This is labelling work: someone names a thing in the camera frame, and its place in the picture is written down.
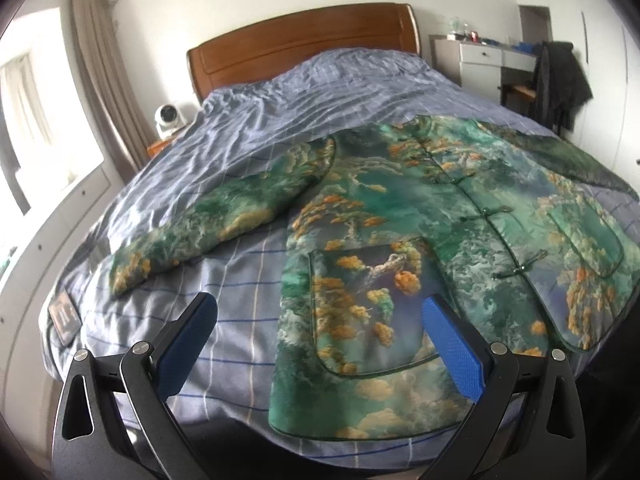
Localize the green patterned silk jacket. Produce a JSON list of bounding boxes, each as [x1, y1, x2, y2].
[[110, 116, 639, 440]]

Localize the wooden nightstand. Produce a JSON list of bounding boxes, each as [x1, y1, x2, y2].
[[146, 136, 176, 159]]

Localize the beige curtain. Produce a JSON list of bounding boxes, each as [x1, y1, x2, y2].
[[70, 0, 157, 182]]

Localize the white small fan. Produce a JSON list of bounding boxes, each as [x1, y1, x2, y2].
[[154, 104, 186, 140]]

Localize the wooden chair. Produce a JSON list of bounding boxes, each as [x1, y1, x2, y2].
[[500, 84, 536, 117]]

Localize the black jacket on chair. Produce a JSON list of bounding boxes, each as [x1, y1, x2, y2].
[[532, 41, 593, 134]]

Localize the blue checked bed sheet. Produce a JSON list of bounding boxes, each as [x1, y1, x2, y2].
[[39, 49, 639, 470]]

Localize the white desk with drawers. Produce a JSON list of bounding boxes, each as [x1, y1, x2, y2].
[[430, 36, 537, 104]]

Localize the brown wooden headboard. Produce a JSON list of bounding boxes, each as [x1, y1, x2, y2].
[[186, 2, 421, 101]]

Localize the white wardrobe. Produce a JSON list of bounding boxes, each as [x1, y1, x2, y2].
[[516, 0, 639, 188]]

